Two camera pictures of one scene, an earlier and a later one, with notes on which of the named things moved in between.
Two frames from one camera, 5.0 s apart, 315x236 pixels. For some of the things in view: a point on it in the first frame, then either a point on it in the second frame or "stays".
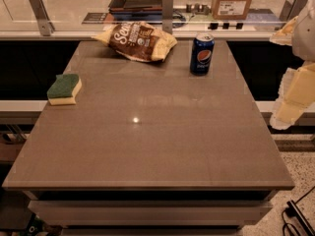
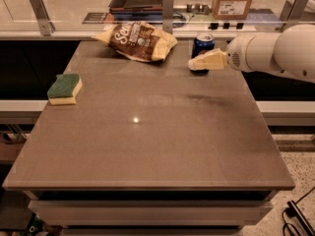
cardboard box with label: (231, 2) stays
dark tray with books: (138, 2) stays
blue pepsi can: (202, 54) stays
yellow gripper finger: (296, 94) -> (215, 59)
